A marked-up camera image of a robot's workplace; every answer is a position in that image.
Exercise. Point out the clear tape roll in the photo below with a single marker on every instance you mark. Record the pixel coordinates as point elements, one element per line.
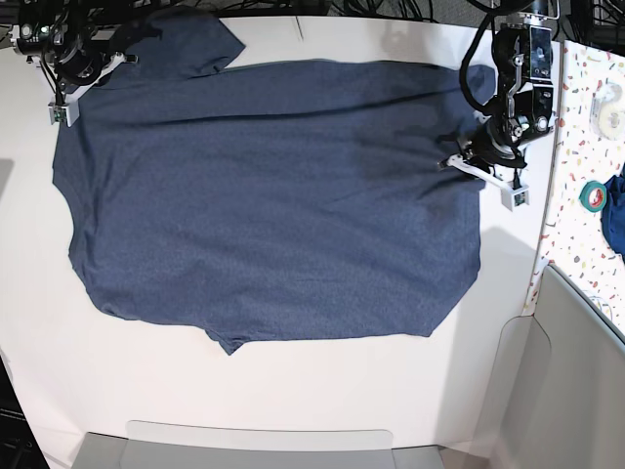
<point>607,112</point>

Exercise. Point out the grey chair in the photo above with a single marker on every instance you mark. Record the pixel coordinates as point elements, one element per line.
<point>565,405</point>
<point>160,445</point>

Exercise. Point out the green tape roll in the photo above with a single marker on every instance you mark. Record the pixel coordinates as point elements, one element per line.
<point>593,196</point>

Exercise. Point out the grey chair bottom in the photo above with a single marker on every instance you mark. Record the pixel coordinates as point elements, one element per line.
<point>160,445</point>

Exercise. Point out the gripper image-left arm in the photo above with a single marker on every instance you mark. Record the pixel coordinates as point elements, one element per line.
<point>76,63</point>

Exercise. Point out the grey chair right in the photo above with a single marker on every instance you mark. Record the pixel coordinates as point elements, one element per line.
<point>565,405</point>

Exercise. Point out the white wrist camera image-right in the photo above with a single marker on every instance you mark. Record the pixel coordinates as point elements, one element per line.
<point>514,198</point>

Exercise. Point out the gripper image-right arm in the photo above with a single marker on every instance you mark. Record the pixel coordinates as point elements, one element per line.
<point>495,143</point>

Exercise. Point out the dark blue t-shirt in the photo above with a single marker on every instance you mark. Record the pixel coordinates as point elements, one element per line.
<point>269,202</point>

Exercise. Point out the blue cloth on side surface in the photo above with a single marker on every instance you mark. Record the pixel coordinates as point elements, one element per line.
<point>613,214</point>

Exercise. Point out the terrazzo patterned side surface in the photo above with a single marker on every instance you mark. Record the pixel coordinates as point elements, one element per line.
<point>571,237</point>

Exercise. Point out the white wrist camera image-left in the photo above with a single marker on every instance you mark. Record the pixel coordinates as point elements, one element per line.
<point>67,113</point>

